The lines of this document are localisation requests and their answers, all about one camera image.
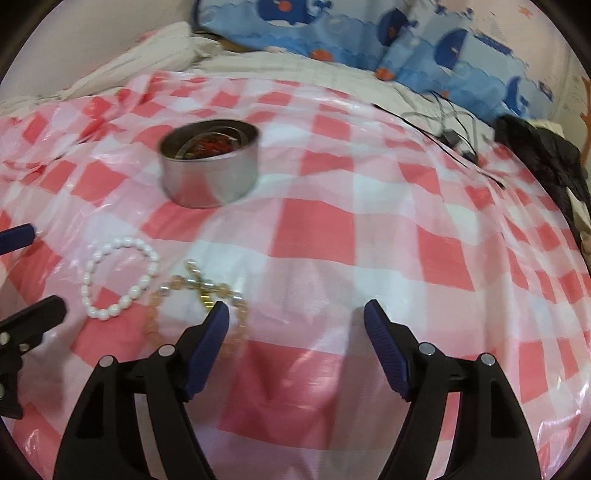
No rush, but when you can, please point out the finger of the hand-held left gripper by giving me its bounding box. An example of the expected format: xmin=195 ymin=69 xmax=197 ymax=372
xmin=0 ymin=223 xmax=37 ymax=256
xmin=0 ymin=295 xmax=68 ymax=420

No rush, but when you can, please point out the white crumpled blanket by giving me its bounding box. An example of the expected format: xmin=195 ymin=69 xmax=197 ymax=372
xmin=0 ymin=21 xmax=218 ymax=114

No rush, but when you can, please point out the blue whale print pillow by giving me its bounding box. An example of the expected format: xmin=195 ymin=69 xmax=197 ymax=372
xmin=194 ymin=0 xmax=407 ymax=70
xmin=376 ymin=0 xmax=555 ymax=125

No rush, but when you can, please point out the white pearl bracelet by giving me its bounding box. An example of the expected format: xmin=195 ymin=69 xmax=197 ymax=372
xmin=80 ymin=237 xmax=161 ymax=320

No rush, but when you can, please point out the white striped bed sheet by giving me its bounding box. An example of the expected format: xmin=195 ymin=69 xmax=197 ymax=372
xmin=185 ymin=46 xmax=499 ymax=139

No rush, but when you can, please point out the black jacket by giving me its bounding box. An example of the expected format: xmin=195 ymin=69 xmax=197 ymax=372
xmin=494 ymin=114 xmax=591 ymax=232

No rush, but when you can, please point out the red white checkered plastic cloth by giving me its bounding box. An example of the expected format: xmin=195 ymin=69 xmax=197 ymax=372
xmin=0 ymin=69 xmax=591 ymax=480

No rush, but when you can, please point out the pale crystal bead bracelet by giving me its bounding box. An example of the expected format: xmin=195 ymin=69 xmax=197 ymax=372
xmin=145 ymin=259 xmax=250 ymax=358

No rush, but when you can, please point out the round metal tin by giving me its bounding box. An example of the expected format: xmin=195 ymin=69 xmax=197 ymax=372
xmin=158 ymin=119 xmax=260 ymax=209

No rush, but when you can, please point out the black charger cable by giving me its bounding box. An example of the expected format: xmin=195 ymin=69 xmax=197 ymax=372
xmin=372 ymin=90 xmax=509 ymax=188

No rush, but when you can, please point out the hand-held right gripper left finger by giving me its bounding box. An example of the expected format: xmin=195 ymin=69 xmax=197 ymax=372
xmin=52 ymin=301 xmax=230 ymax=480

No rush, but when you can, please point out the red cord bracelet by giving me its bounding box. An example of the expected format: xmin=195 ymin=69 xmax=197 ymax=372
xmin=189 ymin=134 xmax=237 ymax=158

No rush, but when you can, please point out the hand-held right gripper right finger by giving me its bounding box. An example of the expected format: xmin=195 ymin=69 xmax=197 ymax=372
xmin=363 ymin=299 xmax=541 ymax=480

